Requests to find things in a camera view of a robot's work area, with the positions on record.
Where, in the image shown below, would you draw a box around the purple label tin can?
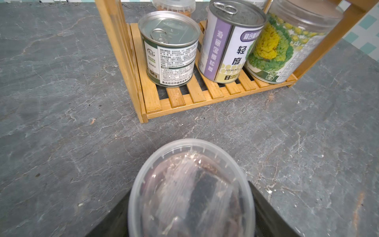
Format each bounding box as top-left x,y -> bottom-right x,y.
198,1 -> 267,84

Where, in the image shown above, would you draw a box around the green label tin can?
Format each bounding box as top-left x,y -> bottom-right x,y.
138,11 -> 200,88

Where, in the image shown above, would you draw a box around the cauliflower label plastic jar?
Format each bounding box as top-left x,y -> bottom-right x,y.
245,1 -> 343,84

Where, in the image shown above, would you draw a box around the clear tub red contents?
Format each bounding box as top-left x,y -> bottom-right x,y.
128,139 -> 256,237

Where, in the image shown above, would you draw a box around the wooden two-tier shelf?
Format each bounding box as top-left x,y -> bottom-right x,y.
95,1 -> 378,123

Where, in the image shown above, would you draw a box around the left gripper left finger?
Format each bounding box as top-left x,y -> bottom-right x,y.
85,190 -> 131,237

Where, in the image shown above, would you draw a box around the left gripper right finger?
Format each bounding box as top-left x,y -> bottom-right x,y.
248,181 -> 300,237

